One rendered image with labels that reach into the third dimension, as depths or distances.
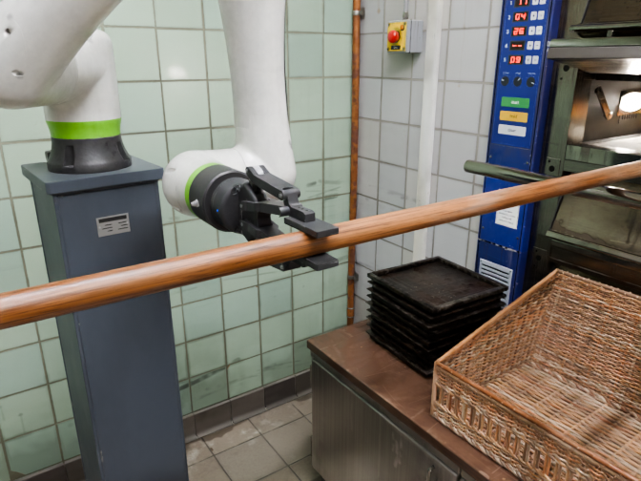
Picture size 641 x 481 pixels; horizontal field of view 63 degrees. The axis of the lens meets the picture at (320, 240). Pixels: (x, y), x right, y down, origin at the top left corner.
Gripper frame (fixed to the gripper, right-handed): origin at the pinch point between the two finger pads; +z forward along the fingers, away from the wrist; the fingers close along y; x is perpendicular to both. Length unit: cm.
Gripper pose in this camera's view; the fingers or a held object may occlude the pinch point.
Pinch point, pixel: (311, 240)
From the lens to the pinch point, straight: 60.2
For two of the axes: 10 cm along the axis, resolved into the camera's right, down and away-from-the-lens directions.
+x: -8.3, 1.8, -5.3
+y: 0.0, 9.4, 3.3
